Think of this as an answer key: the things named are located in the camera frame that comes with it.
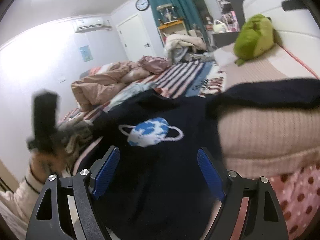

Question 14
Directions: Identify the navy planet sweater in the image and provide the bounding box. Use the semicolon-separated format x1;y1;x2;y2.
80;79;319;239

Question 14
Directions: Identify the white striped sleeve forearm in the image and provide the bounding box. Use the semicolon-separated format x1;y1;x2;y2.
0;152;66;225

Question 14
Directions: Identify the cream clothes pile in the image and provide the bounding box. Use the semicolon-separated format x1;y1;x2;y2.
164;34;207;64

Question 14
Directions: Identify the beige knit garment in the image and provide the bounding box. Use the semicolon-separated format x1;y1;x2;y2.
57;121;92;167

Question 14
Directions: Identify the polka dot pink sheet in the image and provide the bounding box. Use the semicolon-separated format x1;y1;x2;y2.
268;163;319;239

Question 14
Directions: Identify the pink puffy comforter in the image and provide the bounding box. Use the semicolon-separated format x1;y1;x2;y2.
71;56;172;112

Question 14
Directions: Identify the pink ribbed bed cover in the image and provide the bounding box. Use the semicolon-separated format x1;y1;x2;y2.
214;44;319;178

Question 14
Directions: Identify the white air conditioner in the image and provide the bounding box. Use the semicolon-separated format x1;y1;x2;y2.
75;17;112;33

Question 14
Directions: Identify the white door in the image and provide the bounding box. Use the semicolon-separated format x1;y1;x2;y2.
117;14;156;62

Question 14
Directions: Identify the striped fuzzy blanket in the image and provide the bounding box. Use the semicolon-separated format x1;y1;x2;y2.
58;60;226;126

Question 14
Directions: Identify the yellow wooden shelf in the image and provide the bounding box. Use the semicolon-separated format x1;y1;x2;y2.
158;20;188;43

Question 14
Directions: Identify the teal curtain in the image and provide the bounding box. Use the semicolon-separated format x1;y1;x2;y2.
149;0;208;43

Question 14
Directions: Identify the green plush toy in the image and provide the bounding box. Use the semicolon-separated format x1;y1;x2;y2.
233;14;274;66

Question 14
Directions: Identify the white bed headboard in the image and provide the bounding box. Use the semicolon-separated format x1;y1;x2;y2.
242;0;319;76

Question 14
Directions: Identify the blue wall poster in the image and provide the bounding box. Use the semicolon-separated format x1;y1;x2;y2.
79;45;93;62

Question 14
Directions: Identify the round wall clock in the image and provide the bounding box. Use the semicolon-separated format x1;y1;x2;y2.
135;0;150;11

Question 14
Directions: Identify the black wall shelf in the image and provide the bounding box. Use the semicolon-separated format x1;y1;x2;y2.
212;0;245;48

